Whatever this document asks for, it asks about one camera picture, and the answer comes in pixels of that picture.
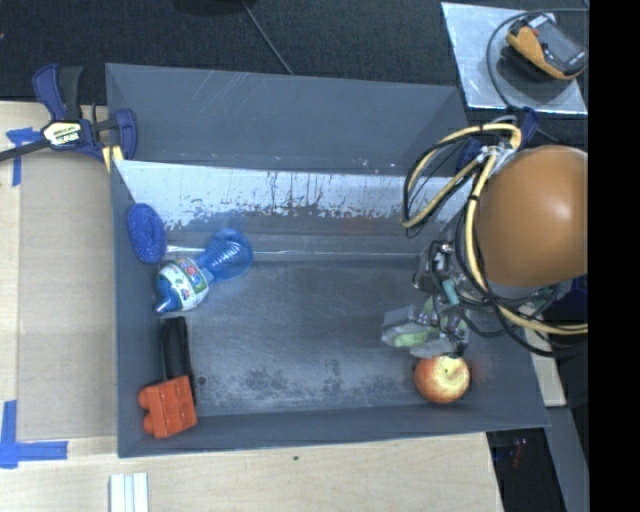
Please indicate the orange toy brick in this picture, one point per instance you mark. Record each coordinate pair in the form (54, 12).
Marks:
(168, 409)

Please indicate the yellow-green oblong thing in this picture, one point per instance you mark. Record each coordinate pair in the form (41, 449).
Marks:
(413, 337)

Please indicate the blue sponge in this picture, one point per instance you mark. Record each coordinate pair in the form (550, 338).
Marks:
(146, 234)

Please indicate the red and yellow apple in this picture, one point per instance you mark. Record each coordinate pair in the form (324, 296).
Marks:
(442, 380)

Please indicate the black flat block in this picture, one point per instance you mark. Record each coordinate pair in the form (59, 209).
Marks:
(176, 350)

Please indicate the blue printed plastic bottle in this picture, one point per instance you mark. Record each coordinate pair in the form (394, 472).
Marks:
(200, 274)

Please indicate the grey metal bin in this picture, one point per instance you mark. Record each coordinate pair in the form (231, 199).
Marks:
(300, 320)

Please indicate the brown cardboard board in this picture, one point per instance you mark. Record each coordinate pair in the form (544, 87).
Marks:
(65, 300)

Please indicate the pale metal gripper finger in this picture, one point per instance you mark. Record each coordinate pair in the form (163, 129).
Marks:
(400, 318)
(436, 349)

